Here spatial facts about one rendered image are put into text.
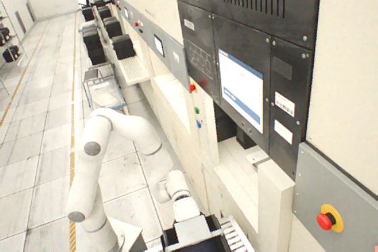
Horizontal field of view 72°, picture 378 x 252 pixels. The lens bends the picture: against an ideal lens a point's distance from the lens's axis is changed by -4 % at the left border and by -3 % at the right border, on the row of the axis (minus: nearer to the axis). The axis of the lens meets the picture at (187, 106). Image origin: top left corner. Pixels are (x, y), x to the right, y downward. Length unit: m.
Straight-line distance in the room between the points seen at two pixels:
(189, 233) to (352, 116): 0.73
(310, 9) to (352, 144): 0.28
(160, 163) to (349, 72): 0.78
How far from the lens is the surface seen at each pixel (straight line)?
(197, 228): 1.10
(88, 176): 1.17
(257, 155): 1.66
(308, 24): 0.60
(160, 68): 2.89
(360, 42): 0.54
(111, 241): 1.54
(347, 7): 0.55
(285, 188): 0.83
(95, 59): 4.89
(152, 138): 1.04
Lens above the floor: 2.03
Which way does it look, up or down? 31 degrees down
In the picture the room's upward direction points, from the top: 10 degrees counter-clockwise
